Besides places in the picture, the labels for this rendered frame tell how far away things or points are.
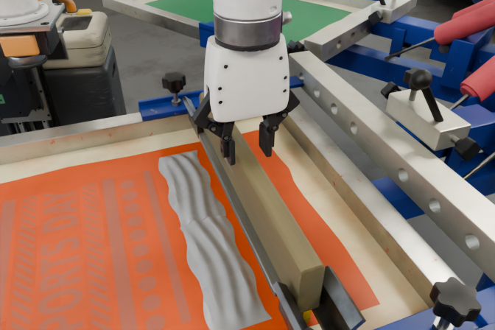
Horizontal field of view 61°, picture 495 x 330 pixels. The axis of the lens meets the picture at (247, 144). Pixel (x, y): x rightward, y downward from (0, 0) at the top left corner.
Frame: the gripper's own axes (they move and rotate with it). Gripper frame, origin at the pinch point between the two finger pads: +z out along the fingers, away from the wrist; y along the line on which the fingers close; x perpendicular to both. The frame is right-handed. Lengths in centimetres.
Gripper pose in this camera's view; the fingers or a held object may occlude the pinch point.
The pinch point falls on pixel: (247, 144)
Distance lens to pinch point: 57.4
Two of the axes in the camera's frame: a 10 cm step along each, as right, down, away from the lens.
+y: -9.4, 2.0, -2.8
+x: 3.4, 5.5, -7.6
